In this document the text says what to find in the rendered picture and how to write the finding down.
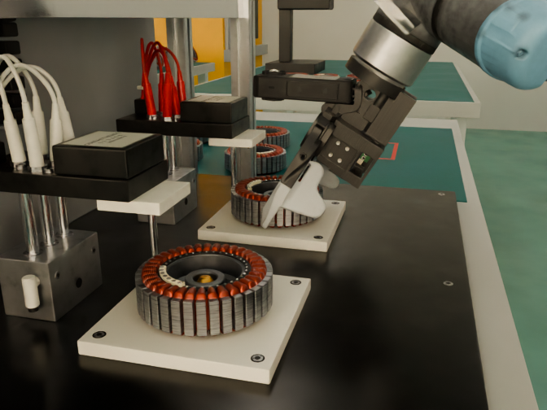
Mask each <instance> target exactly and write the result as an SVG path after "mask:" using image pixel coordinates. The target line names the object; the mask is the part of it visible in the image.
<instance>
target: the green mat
mask: <svg viewBox="0 0 547 410"><path fill-rule="evenodd" d="M312 124H313V122H295V121H276V120H256V126H258V125H259V126H261V125H263V126H264V127H265V126H266V125H267V126H278V127H283V128H285V129H287V130H289V131H290V145H289V146H288V147H287V148H285V150H286V152H287V161H286V167H285V168H284V169H283V170H281V171H279V172H276V173H272V174H265V175H261V174H260V175H256V176H257V177H259V176H264V177H265V176H267V175H270V176H271V177H272V175H277V176H279V175H283V174H284V173H285V171H286V170H287V168H288V167H289V165H290V164H291V161H292V160H293V159H294V158H295V156H296V154H297V152H298V151H299V149H300V143H301V142H302V141H303V139H304V136H305V135H306V133H307V132H308V130H309V129H310V127H311V126H312ZM389 142H393V143H399V144H398V147H397V152H396V157H395V159H390V158H391V157H392V152H393V148H394V145H395V144H392V143H388V144H387V145H386V146H385V149H384V152H383V153H382V154H381V155H380V157H379V158H384V159H378V160H377V162H376V163H375V165H374V166H373V167H372V168H371V170H370V172H369V173H368V175H367V176H366V178H365V179H364V181H363V182H362V183H361V185H372V186H384V187H396V188H408V189H420V190H443V191H454V192H455V194H456V199H457V202H463V203H467V199H466V192H465V188H464V184H463V180H462V173H461V169H460V165H459V161H458V157H457V150H456V146H455V141H454V138H453V131H452V129H442V128H423V127H405V126H400V127H399V128H398V129H397V131H396V132H395V134H394V135H393V136H392V138H391V140H390V141H389ZM229 147H230V146H210V145H209V144H208V142H206V143H204V144H203V158H202V159H201V160H200V161H198V174H210V175H222V176H231V171H230V170H228V169H226V168H225V150H226V149H228V148H229Z"/></svg>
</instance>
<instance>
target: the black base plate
mask: <svg viewBox="0 0 547 410"><path fill-rule="evenodd" d="M320 186H321V187H322V188H323V199H325V200H335V201H345V202H346V207H345V211H344V214H343V216H342V218H341V221H340V222H339V225H338V228H337V230H336V231H335V235H334V237H333V239H332V241H331V243H330V246H329V248H328V250H327V252H323V251H307V250H299V249H291V248H282V247H274V246H257V245H249V244H241V243H232V242H217V241H209V240H200V239H198V229H199V228H201V227H202V226H203V225H204V224H205V223H206V222H207V221H208V220H209V219H210V218H212V217H213V216H214V215H215V214H216V213H217V212H218V211H219V210H220V209H222V208H223V207H224V206H225V205H226V204H227V203H228V202H229V201H230V200H231V176H222V175H210V174H198V173H197V174H196V193H197V207H196V208H195V209H194V210H192V211H191V212H190V213H189V214H187V215H186V216H185V217H183V218H182V219H181V220H180V221H178V222H177V223H176V224H175V225H167V224H158V223H157V230H158V242H159V254H160V253H161V252H162V251H168V250H169V249H176V248H177V247H178V246H182V247H185V246H186V245H192V246H194V245H195V244H197V243H199V244H201V245H202V248H203V245H204V244H205V243H210V244H211V245H212V246H213V244H215V243H219V244H221V245H223V244H229V245H230V246H233V245H235V246H238V247H244V248H246V249H248V250H252V251H254V252H256V253H258V255H262V256H264V258H266V259H267V260H268V261H269V263H271V265H272V268H273V275H280V276H288V277H302V278H309V279H311V290H310V291H309V295H308V297H307V299H306V301H305V303H304V306H303V308H302V310H301V313H300V315H299V318H298V320H297V322H296V323H295V327H294V329H293V331H292V333H291V336H290V338H289V340H288V343H287V345H286V347H285V350H284V352H283V353H282V357H281V359H280V361H279V363H278V367H277V368H276V370H275V372H274V375H273V377H272V380H271V382H270V384H264V383H259V382H249V381H244V380H239V379H233V378H227V377H218V376H213V375H207V374H202V373H192V372H187V371H182V370H177V369H167V368H162V367H156V366H151V365H146V364H136V363H131V362H126V361H121V360H111V359H106V358H100V357H95V356H90V355H80V354H79V352H78V345H77V341H78V340H79V339H80V338H81V337H82V336H83V335H84V334H85V333H86V332H88V331H89V330H90V329H91V328H92V327H93V326H94V325H95V324H96V323H97V322H99V321H100V320H101V319H102V318H103V317H104V316H105V315H106V314H107V313H109V312H110V311H111V310H112V309H113V308H114V307H115V306H116V305H117V304H118V303H119V302H120V301H121V300H122V299H123V298H124V297H125V296H126V295H127V294H129V293H130V292H131V291H132V290H133V289H134V288H135V287H136V286H135V273H136V272H137V270H138V268H139V267H140V266H142V264H143V263H144V262H145V261H148V259H150V258H151V248H150V237H149V225H148V222H141V221H138V214H137V213H128V212H110V211H101V210H98V208H95V209H94V210H93V211H91V212H89V213H87V214H85V215H83V216H82V217H80V218H79V219H77V220H74V221H73V222H72V223H70V224H69V229H77V230H85V231H93V232H97V234H98V248H99V257H100V264H101V273H102V281H103V284H102V285H101V286H99V287H98V288H97V289H96V290H94V291H93V292H92V293H90V294H89V295H88V296H87V297H85V298H84V299H83V300H82V301H80V302H79V303H78V304H77V305H76V306H75V307H73V308H72V309H71V310H70V311H69V312H67V313H66V314H65V315H63V316H62V317H61V318H59V319H58V320H57V321H44V320H38V319H33V318H27V317H22V316H11V315H7V314H6V313H5V308H4V303H3V298H2V289H1V284H0V410H488V400H487V394H486V389H485V383H484V373H483V368H482V362H481V357H480V351H479V341H478V336H477V330H476V325H475V315H474V309H473V304H472V299H471V293H470V283H469V278H468V272H467V267H466V257H465V252H464V246H463V241H462V231H461V226H460V220H459V215H458V209H457V199H456V194H455V192H454V191H443V190H420V189H408V188H396V187H384V186H372V185H360V186H359V188H356V187H355V186H353V185H349V184H339V185H338V186H337V187H336V188H334V189H331V188H328V187H325V186H323V185H320ZM193 248H194V247H193Z"/></svg>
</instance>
